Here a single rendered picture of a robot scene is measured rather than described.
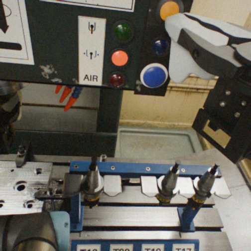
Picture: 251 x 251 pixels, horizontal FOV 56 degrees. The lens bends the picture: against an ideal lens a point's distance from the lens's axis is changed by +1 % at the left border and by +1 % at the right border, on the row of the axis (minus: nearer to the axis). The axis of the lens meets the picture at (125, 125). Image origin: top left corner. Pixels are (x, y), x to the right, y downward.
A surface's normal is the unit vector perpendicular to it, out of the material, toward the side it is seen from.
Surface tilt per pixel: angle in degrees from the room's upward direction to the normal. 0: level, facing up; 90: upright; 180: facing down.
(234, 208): 24
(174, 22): 42
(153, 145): 0
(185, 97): 90
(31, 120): 90
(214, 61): 90
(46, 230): 35
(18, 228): 10
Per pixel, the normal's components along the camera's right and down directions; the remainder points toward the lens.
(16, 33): 0.06, 0.67
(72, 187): 0.12, -0.74
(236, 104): -0.83, 0.29
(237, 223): -0.29, -0.70
